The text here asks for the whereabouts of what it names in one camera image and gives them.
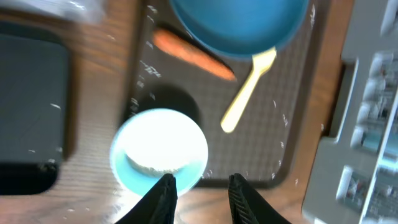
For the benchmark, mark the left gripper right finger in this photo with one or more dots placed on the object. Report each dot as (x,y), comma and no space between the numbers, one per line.
(248,206)

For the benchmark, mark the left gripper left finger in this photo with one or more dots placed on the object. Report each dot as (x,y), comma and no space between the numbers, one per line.
(157,206)

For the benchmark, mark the light blue rice bowl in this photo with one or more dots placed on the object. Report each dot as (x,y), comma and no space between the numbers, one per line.
(157,142)

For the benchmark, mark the grey dishwasher rack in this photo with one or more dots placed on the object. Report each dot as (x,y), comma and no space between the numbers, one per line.
(354,174)

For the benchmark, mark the clear plastic waste bin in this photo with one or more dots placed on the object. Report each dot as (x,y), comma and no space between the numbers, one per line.
(72,10)

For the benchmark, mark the dark brown serving tray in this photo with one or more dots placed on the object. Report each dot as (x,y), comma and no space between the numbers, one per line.
(262,147)

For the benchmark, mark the yellow plastic spoon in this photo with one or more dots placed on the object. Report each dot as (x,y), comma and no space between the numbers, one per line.
(261,63)

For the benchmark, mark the orange carrot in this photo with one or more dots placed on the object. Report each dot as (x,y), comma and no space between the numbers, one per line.
(172,44)

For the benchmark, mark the black rectangular tray bin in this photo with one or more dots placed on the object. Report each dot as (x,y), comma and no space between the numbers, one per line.
(35,73)

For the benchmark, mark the dark blue plate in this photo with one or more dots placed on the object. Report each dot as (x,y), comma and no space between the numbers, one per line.
(241,28)

